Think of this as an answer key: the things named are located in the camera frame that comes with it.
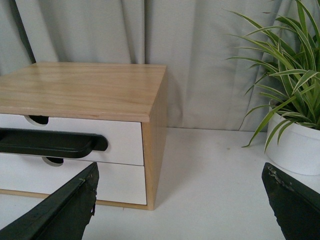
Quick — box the grey curtain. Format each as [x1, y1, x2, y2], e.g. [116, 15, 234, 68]
[0, 0, 298, 131]

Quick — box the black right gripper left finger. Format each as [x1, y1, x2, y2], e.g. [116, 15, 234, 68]
[0, 162, 99, 240]

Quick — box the black drawer handle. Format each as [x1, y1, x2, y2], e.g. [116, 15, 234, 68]
[0, 128, 109, 159]

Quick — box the white plant pot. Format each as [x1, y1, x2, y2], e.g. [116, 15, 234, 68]
[265, 113, 320, 176]

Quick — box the green spider plant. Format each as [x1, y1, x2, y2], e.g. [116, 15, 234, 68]
[235, 0, 320, 149]

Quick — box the wooden drawer cabinet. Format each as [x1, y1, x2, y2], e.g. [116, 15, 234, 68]
[0, 62, 168, 210]

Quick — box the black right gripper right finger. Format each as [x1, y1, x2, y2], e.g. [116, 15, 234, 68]
[261, 162, 320, 240]

